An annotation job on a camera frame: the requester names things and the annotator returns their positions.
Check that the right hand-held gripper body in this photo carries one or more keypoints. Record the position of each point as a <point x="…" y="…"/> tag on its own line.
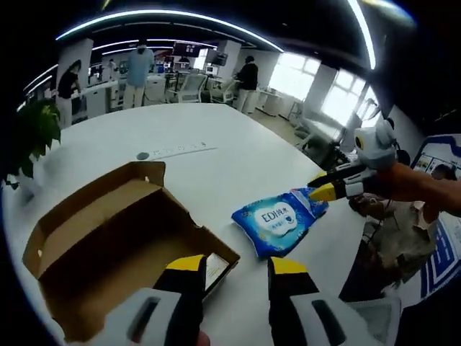
<point x="376" y="147"/>

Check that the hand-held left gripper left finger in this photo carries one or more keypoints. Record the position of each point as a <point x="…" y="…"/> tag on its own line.
<point x="183" y="306"/>

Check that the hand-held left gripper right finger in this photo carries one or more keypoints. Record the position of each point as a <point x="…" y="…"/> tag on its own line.
<point x="288" y="310"/>

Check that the blue wet wipes soft pack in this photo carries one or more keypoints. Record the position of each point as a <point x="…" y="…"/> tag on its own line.
<point x="277" y="223"/>

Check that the brown cardboard shoe box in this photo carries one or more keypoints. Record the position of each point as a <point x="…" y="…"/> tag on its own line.
<point x="119" y="230"/>

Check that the person's right hand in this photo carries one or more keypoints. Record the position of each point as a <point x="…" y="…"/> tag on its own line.
<point x="387" y="182"/>

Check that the person's left hand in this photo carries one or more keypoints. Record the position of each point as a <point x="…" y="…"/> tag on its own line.
<point x="204" y="340"/>

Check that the white printed card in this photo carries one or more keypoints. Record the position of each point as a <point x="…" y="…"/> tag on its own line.
<point x="216" y="270"/>

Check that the grey office chair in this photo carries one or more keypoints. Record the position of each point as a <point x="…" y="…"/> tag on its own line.
<point x="374" y="317"/>

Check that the ceiling light strip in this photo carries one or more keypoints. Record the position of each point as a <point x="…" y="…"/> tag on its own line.
<point x="363" y="32"/>
<point x="173" y="16"/>

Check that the white office chair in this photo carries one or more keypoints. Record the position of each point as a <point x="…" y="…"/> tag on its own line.
<point x="223" y="93"/>
<point x="192" y="88"/>

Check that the round grey table grommet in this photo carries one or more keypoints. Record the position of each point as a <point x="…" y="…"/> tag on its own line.
<point x="142" y="155"/>

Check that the dark red display screen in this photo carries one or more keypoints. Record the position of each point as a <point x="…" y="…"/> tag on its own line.
<point x="187" y="48"/>

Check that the green plant in white pot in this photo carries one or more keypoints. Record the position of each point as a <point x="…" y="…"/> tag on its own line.
<point x="36" y="133"/>

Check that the white pillar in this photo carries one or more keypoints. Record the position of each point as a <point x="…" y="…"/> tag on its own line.
<point x="73" y="61"/>

